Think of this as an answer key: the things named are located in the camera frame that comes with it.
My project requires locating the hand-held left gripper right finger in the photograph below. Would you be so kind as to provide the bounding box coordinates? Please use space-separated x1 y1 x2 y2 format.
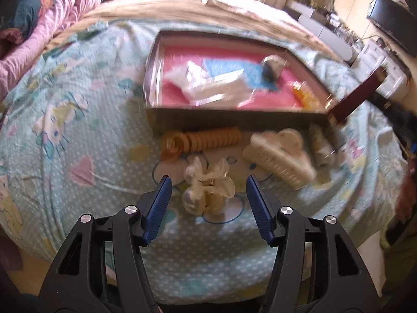
246 175 382 313

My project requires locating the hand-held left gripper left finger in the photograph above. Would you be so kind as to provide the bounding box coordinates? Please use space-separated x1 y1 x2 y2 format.
36 175 173 313

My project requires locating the translucent white hair claw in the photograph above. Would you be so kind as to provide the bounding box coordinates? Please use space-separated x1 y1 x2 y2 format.
182 156 236 216

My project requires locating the shallow dark cardboard box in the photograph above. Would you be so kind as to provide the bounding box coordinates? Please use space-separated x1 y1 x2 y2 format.
143 30 342 137

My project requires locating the yellow hair ties bag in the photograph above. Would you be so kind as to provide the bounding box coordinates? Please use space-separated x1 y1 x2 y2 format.
291 83 324 110

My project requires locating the clear plastic box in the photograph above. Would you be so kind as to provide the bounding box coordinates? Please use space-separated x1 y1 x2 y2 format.
163 62 258 105

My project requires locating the dark red hair clip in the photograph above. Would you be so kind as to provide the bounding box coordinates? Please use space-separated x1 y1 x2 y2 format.
326 66 388 126

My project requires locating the cream hair claw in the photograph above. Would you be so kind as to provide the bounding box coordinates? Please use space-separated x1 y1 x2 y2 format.
243 129 317 190

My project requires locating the small beige hair clip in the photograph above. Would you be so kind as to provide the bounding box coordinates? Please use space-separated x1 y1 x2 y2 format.
309 124 337 167

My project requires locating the cartoon cat printed blanket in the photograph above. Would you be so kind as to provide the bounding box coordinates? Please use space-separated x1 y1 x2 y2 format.
0 20 408 304

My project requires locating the white drawer dresser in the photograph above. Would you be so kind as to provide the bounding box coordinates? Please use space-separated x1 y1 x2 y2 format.
352 37 412 99

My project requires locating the white and grey cabinet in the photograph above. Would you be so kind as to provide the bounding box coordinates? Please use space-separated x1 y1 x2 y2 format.
283 0 363 66

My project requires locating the tan bedsheet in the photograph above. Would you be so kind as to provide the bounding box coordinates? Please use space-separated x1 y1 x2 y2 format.
42 0 333 63

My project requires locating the pink quilt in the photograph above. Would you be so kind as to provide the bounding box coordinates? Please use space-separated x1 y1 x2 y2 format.
0 0 105 102

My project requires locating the black flat television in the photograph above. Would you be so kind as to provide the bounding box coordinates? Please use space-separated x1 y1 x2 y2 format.
366 0 417 57

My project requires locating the dark floral blanket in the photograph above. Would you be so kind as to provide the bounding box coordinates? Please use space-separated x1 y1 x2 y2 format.
0 0 54 44

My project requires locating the orange spiral hair tie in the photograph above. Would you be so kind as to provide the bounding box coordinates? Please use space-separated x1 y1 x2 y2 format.
161 127 243 162

